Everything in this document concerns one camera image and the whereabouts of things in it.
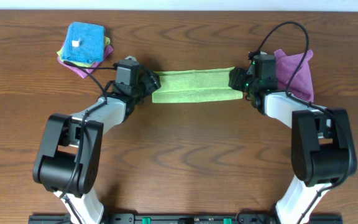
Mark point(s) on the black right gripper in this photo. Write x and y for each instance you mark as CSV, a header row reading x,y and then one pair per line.
x,y
238,79

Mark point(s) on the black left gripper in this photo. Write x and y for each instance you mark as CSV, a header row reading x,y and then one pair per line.
x,y
150,82

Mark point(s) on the green microfiber cloth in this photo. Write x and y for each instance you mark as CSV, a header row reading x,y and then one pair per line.
x,y
195,86

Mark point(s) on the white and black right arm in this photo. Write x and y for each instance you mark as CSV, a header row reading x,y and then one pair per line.
x,y
323,155

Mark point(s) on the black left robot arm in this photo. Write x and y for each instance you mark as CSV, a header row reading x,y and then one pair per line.
x,y
68,159

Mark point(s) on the folded purple cloth in stack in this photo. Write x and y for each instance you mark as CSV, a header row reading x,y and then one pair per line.
x,y
77,70

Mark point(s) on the folded green cloth in stack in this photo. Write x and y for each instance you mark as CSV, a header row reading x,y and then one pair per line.
x,y
108,49

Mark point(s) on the folded blue cloth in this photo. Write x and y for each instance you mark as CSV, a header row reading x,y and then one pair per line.
x,y
84,43

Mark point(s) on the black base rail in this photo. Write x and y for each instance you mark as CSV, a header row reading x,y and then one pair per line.
x,y
128,218

